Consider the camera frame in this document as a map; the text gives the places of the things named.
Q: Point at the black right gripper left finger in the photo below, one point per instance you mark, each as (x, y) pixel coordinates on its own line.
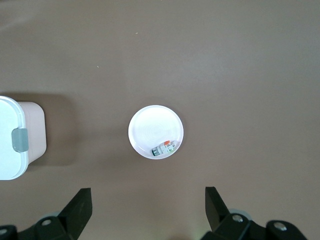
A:
(75, 215)

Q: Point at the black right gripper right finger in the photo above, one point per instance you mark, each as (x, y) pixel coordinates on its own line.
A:
(220, 220)

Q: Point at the white lidded storage box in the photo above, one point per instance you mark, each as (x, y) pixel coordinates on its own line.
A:
(10, 150)

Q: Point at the pink round plate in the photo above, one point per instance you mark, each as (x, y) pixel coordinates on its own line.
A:
(155, 127)

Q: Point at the brown table mat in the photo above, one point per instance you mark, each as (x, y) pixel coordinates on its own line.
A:
(225, 75)

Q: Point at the white switch with green button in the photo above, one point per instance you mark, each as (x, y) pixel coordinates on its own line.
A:
(163, 149)

